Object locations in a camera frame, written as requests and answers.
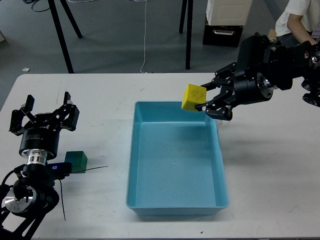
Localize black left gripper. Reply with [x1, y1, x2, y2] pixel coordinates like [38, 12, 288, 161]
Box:
[9, 91, 80, 160]

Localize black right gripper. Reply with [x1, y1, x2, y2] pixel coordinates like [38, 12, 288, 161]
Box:
[194, 62, 274, 121]

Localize yellow block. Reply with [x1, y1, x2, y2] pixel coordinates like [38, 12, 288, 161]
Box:
[181, 84, 207, 112]

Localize green block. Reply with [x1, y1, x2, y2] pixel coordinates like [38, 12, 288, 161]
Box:
[64, 151, 88, 174]

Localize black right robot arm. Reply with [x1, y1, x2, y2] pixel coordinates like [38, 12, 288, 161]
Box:
[192, 33, 320, 121]

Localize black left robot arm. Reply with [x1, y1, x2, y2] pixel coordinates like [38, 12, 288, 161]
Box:
[0, 92, 80, 240]

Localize cream white appliance box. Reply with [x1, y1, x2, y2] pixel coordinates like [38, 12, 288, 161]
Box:
[206, 0, 253, 26]

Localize blue plastic bin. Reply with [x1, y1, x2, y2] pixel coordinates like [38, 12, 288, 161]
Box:
[126, 101, 229, 215]

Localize black tripod right legs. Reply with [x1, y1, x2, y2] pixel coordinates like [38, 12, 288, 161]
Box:
[178, 0, 194, 70]

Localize black tripod legs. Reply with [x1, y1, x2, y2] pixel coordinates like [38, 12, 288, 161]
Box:
[47, 0, 83, 74]
[178, 0, 194, 70]

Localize seated person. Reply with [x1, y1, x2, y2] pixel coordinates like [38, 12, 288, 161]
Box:
[275, 0, 320, 48]

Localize black tripod left legs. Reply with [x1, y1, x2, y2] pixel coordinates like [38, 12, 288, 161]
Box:
[47, 0, 83, 74]

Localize black crate with handle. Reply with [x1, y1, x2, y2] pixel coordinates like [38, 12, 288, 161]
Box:
[202, 21, 244, 48]

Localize cardboard box with handles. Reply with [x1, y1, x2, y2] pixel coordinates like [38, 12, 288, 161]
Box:
[267, 29, 277, 40]

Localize black cable on floor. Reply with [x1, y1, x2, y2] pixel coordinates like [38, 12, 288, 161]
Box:
[23, 0, 51, 13]

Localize white cable on floor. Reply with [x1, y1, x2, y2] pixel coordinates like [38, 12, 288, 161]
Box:
[67, 0, 155, 74]

